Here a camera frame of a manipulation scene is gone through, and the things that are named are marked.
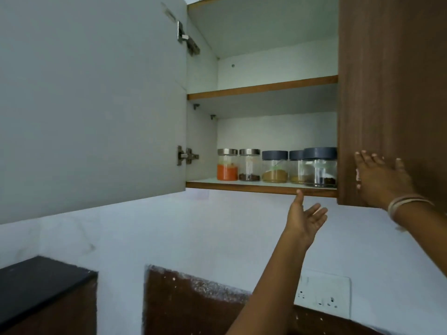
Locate steel-lid jar orange powder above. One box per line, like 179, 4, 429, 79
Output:
217, 148, 239, 181

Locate person's right hand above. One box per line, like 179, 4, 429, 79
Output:
354, 150, 422, 208

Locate grey-lid jar brown powder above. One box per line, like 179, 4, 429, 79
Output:
261, 150, 289, 184

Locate white wall socket plate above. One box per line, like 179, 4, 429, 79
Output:
294, 269, 352, 318

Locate person's left hand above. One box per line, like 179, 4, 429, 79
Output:
283, 190, 329, 250

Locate steel-lid jar dark spice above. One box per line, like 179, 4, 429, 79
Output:
239, 148, 261, 182

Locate person's left forearm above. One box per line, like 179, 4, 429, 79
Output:
224, 234, 311, 335

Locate black stone slab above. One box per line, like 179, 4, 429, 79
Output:
0, 255, 99, 332

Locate brown wood cabinet door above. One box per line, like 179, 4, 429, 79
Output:
337, 0, 447, 215

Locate metal cabinet door hinge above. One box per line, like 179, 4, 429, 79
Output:
177, 21, 201, 56
177, 146, 200, 167

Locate large grey-lid glass jar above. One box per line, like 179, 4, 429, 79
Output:
302, 147, 338, 188

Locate white-lined open cabinet door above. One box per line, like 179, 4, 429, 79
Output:
0, 0, 188, 225

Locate wood-edged cabinet shelf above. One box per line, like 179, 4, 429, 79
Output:
187, 75, 339, 101

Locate white wall cabinet body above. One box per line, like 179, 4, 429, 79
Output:
185, 0, 339, 198

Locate brown wooden back panel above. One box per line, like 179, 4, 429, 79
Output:
143, 264, 386, 335

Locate person's right forearm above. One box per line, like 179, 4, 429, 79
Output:
394, 200, 447, 278

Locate pale thin wrist bangles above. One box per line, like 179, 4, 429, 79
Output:
387, 194, 434, 222

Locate grey-lid jar partly hidden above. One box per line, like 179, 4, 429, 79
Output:
289, 150, 307, 185

